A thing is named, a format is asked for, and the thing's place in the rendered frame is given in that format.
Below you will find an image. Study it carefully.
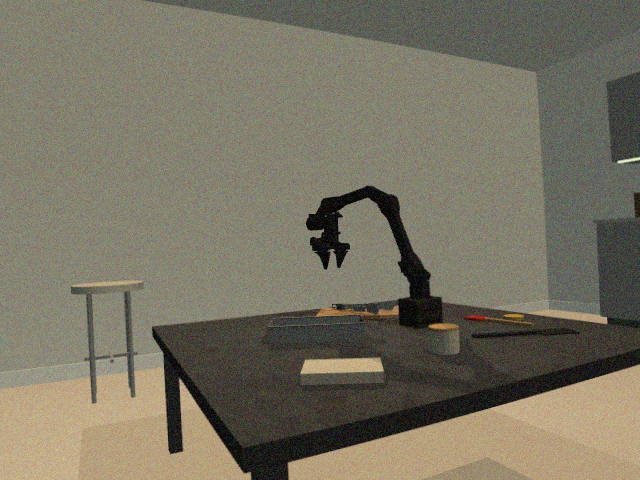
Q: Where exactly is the beige rectangular block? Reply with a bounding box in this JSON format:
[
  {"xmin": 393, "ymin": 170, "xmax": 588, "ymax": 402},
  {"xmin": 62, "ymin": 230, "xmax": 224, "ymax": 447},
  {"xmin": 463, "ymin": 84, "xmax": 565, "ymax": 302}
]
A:
[{"xmin": 300, "ymin": 357, "xmax": 385, "ymax": 385}]

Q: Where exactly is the grey jar with wooden lid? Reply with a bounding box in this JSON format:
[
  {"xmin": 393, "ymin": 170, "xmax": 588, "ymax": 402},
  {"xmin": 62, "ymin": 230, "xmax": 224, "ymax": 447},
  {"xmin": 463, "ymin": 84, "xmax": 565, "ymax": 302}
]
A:
[{"xmin": 428, "ymin": 323, "xmax": 460, "ymax": 355}]

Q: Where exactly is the wooden cutting board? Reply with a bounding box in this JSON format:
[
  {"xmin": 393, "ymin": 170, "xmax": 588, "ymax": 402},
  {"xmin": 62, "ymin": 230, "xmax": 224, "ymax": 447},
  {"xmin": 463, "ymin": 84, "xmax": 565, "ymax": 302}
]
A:
[{"xmin": 316, "ymin": 306, "xmax": 399, "ymax": 319}]

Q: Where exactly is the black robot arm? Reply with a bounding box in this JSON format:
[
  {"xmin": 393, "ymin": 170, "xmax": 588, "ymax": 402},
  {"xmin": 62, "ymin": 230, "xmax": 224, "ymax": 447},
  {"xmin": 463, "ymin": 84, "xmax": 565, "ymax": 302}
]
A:
[{"xmin": 306, "ymin": 186, "xmax": 433, "ymax": 300}]

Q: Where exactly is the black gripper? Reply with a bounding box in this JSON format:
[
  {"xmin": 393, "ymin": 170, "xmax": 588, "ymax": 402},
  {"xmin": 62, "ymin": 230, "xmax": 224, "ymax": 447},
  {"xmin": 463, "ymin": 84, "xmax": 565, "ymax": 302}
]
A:
[{"xmin": 312, "ymin": 229, "xmax": 350, "ymax": 269}]

